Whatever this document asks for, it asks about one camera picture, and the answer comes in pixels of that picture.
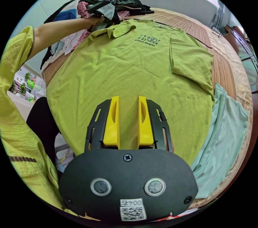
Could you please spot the person's body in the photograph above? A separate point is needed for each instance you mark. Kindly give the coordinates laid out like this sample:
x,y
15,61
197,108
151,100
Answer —
x,y
18,111

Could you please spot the small white fan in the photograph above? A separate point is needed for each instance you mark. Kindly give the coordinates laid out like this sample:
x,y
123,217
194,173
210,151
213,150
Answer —
x,y
216,29

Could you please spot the person's left forearm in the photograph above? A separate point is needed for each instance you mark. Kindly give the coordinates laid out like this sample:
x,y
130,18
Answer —
x,y
60,32

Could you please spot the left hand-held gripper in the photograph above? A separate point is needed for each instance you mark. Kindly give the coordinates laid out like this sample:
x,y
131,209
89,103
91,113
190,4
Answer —
x,y
98,8

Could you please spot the pile of clothes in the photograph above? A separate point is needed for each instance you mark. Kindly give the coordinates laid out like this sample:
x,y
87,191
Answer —
x,y
129,6

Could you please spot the pale mint green garment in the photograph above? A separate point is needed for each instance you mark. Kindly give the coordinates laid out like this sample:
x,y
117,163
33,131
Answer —
x,y
221,131

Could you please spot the person's left hand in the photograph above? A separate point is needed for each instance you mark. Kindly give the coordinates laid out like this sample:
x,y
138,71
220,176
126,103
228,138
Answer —
x,y
96,22

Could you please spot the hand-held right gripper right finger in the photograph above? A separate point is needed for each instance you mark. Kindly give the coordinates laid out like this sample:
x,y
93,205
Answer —
x,y
145,129

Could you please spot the green t-shirt with print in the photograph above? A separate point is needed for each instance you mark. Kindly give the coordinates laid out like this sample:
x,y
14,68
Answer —
x,y
129,70

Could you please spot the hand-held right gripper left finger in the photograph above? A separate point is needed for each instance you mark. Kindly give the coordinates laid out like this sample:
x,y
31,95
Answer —
x,y
110,127

